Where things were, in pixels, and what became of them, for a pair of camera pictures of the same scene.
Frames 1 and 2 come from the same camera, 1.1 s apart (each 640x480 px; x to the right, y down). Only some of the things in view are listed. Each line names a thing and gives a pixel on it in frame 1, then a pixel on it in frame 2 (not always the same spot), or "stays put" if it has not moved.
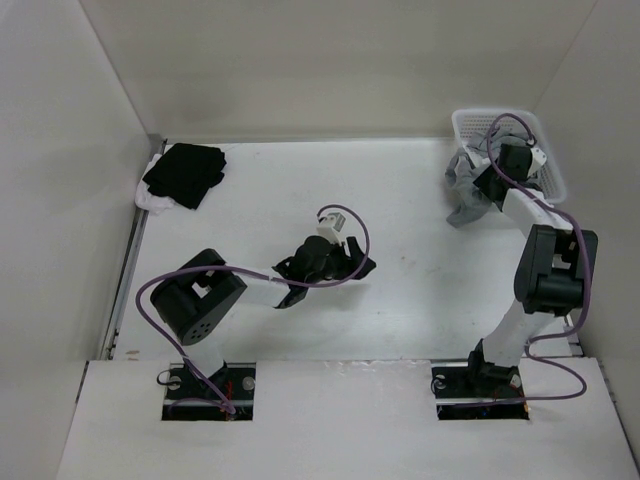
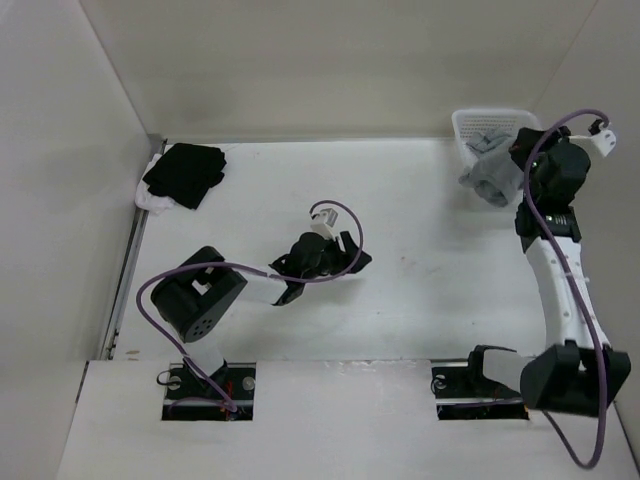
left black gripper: [348, 264] stays put
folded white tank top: [146, 199] stays put
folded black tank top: [185, 172] stays put
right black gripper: [492, 171] -> [518, 148]
